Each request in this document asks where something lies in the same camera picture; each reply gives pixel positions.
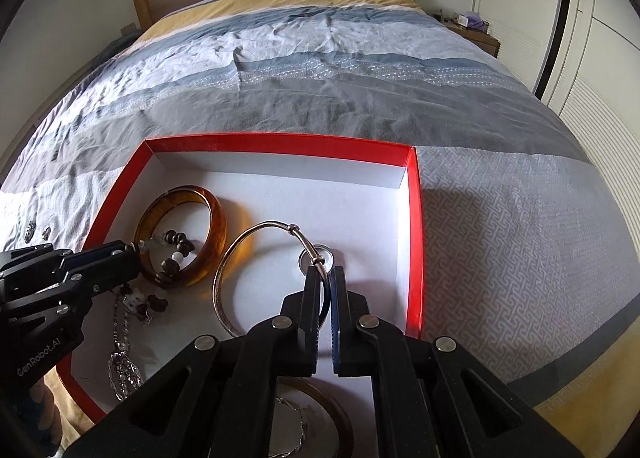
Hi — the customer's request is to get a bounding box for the tissue box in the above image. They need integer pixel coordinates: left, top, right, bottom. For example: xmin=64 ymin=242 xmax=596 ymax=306
xmin=457 ymin=11 xmax=488 ymax=33

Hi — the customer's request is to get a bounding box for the wooden nightstand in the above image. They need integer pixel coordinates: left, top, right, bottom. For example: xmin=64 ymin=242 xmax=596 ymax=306
xmin=444 ymin=21 xmax=500 ymax=58

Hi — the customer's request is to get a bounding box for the small silver ring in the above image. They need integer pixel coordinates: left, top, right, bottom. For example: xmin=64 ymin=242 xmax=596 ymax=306
xmin=297 ymin=243 xmax=336 ymax=277

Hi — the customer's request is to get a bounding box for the wooden bangle with chain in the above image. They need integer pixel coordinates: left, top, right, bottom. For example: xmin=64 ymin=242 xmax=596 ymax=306
xmin=269 ymin=378 xmax=355 ymax=457

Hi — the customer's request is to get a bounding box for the red jewelry box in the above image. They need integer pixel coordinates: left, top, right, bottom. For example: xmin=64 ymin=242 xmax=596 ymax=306
xmin=58 ymin=133 xmax=425 ymax=457

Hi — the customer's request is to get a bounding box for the silver pendant necklace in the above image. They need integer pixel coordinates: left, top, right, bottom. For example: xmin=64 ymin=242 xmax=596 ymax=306
xmin=106 ymin=287 xmax=146 ymax=403

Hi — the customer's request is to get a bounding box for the amber bangle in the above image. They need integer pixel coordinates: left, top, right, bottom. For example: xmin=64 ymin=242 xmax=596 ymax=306
xmin=134 ymin=185 xmax=227 ymax=290

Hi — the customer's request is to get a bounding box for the striped bed duvet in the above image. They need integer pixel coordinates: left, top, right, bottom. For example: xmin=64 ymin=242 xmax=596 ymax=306
xmin=1 ymin=0 xmax=639 ymax=457

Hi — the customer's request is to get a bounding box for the silver bangle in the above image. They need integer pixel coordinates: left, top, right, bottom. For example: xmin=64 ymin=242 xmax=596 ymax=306
xmin=212 ymin=221 xmax=335 ymax=337

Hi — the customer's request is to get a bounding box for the white wardrobe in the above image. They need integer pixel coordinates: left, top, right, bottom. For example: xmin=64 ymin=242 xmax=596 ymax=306
xmin=473 ymin=0 xmax=639 ymax=240

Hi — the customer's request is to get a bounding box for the beaded bracelet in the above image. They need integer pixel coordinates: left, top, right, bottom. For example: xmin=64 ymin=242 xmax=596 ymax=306
xmin=121 ymin=229 xmax=198 ymax=324

